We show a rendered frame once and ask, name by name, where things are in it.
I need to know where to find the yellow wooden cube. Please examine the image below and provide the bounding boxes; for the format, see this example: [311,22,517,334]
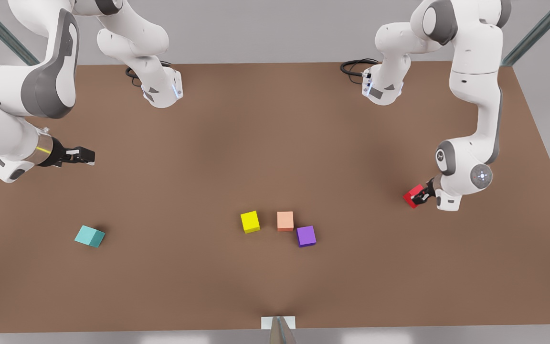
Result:
[240,210,261,235]

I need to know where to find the peach wooden cube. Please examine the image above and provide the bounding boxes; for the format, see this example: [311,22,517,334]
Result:
[276,211,295,233]

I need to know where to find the purple wooden cube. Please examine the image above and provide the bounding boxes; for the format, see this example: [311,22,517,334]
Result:
[296,226,317,248]

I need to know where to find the red wooden cube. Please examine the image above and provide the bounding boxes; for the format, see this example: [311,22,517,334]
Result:
[403,185,424,209]

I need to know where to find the teal wooden cube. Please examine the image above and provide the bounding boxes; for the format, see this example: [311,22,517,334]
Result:
[74,225,106,248]

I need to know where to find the black cable loop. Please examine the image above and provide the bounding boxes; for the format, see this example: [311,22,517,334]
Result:
[125,60,172,88]
[340,58,381,86]

